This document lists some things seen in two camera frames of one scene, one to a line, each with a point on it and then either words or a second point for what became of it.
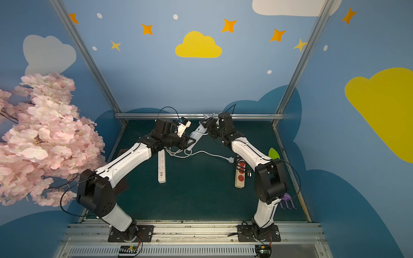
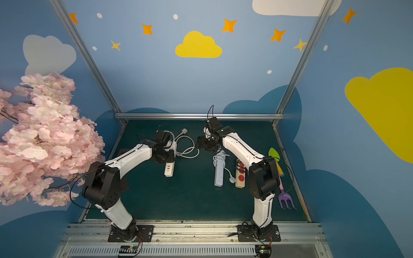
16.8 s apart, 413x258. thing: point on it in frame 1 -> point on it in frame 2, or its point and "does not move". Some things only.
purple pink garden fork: x=286 y=198 does not move
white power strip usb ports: x=162 y=166 -> x=169 y=166
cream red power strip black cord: x=240 y=172 does not move
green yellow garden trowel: x=273 y=153 does not move
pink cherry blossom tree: x=43 y=139 does not move
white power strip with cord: x=195 y=137 -> x=219 y=161
